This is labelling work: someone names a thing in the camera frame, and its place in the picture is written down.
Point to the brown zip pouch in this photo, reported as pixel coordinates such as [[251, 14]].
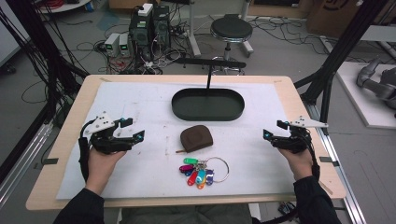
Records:
[[196, 138]]

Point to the white table mat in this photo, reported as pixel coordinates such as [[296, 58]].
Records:
[[155, 174]]

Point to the black round stool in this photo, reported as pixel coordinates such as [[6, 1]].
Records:
[[231, 29]]

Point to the round white table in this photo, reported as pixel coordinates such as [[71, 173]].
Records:
[[62, 6]]

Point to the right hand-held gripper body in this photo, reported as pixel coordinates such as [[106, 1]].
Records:
[[294, 140]]

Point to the brown tape strip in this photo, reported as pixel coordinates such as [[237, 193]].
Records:
[[325, 187]]

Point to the aluminium rail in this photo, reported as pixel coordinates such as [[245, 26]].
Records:
[[342, 174], [25, 158]]

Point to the black computer tower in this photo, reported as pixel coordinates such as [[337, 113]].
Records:
[[162, 28], [140, 34]]

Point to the person's left hand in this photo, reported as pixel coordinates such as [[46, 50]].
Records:
[[101, 168]]

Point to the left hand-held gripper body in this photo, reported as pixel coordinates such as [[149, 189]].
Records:
[[104, 141]]

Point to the black key rack with tray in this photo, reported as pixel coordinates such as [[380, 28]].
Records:
[[208, 105]]

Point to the white table leg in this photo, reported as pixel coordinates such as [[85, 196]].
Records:
[[193, 34], [247, 46]]

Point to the white platform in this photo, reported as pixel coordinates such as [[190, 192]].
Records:
[[361, 102]]

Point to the white board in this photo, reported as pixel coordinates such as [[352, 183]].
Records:
[[11, 31]]

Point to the dark tape piece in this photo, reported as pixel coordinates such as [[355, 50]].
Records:
[[49, 161], [328, 160]]

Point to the cardboard box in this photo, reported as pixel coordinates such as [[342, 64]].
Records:
[[336, 15]]

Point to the person's right hand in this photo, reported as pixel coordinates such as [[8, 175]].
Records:
[[297, 163]]

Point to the white box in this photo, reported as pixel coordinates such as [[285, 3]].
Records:
[[145, 9]]

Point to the grey power supply unit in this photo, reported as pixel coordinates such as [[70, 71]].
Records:
[[111, 43], [124, 44]]

